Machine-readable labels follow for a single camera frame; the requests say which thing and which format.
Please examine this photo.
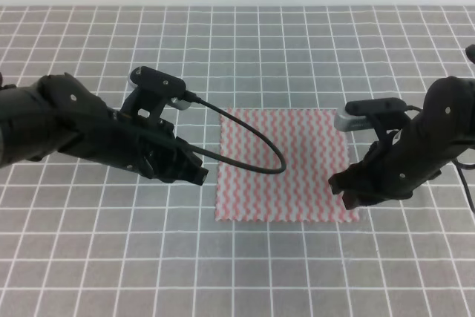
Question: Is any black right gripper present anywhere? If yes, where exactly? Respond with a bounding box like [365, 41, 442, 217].
[328, 131, 427, 210]

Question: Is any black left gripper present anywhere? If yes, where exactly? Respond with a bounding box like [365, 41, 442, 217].
[105, 109, 209, 186]

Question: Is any pink white wavy towel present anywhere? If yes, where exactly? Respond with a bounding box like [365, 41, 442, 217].
[215, 108, 359, 223]

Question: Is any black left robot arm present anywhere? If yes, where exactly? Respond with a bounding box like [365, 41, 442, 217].
[1, 69, 208, 185]

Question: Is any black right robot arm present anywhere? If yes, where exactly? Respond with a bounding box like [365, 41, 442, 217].
[329, 76, 474, 210]

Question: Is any grey checked tablecloth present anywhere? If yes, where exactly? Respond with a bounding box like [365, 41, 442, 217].
[1, 5, 474, 316]

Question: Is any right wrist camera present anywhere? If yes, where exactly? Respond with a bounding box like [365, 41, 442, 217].
[333, 98, 410, 140]

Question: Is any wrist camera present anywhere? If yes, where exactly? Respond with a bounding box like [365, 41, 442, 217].
[120, 66, 198, 125]
[333, 98, 410, 140]

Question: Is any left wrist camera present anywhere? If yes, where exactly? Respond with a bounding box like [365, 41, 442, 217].
[120, 66, 198, 125]

